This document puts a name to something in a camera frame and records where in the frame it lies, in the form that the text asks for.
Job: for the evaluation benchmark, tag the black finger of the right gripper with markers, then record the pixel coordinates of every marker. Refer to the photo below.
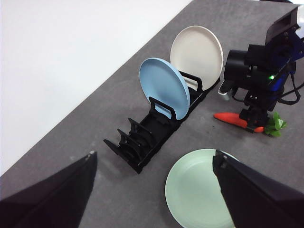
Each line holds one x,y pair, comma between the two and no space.
244,115
259,121

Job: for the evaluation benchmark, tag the pale green round plate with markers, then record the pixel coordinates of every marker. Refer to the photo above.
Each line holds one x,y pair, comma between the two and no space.
194,190

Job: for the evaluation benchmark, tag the blue round plate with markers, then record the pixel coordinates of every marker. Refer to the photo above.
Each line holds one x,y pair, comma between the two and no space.
161,85

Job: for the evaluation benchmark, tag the orange toy carrot green leaves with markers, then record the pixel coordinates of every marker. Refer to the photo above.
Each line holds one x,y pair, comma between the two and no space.
228,117

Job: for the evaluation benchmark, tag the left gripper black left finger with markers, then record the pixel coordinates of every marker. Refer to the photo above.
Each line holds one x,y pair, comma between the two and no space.
47,202

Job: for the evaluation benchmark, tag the black plastic plate rack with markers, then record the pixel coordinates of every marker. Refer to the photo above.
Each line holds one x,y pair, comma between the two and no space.
156,137

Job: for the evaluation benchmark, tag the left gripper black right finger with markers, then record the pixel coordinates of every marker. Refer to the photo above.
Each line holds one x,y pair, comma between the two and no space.
261,202

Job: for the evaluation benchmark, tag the beige round plate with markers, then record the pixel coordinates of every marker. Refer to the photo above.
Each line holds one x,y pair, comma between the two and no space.
197,54

